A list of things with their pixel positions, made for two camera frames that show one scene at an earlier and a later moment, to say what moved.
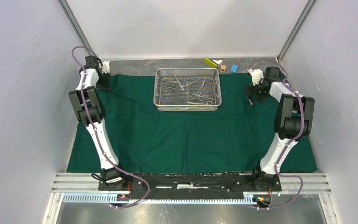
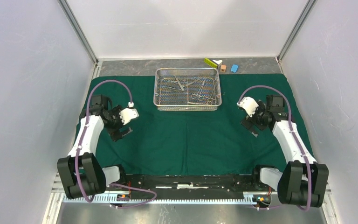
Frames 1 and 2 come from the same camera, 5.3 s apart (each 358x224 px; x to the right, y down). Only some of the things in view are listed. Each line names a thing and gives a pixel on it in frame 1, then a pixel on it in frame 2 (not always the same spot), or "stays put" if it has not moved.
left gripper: [106, 87] -> [115, 133]
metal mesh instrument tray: [187, 89] stays put
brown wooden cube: [223, 68] stays put
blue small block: [234, 68] stays put
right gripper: [250, 89] -> [249, 122]
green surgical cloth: [239, 137] stays put
